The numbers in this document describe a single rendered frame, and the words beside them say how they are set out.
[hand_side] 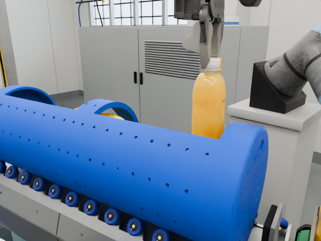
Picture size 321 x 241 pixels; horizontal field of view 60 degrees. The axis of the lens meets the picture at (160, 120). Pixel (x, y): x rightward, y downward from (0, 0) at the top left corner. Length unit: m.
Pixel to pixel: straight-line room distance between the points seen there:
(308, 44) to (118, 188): 0.88
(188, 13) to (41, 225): 0.76
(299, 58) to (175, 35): 1.47
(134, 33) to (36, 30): 3.29
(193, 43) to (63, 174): 0.47
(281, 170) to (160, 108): 1.69
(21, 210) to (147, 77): 1.99
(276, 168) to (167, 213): 0.76
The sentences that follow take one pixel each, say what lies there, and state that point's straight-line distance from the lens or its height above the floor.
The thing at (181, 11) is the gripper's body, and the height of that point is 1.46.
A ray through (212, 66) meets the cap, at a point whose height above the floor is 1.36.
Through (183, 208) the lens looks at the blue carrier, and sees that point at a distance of 0.57.
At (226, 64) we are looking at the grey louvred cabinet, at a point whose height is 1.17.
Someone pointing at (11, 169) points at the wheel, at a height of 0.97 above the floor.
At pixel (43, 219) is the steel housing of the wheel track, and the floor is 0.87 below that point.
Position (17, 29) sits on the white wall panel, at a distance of 5.77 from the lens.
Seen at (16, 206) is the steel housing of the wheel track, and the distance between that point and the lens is 1.09.
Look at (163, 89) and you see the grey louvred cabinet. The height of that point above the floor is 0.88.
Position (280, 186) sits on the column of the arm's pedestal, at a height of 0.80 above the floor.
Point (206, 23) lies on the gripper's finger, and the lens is 0.55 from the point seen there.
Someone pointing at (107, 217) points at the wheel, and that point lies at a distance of 0.78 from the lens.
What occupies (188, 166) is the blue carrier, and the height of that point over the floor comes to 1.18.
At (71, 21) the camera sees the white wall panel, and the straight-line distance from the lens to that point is 6.24.
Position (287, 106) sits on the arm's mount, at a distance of 1.24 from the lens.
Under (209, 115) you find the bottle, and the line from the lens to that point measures 0.59.
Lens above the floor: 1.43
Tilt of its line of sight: 18 degrees down
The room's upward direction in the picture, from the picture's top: straight up
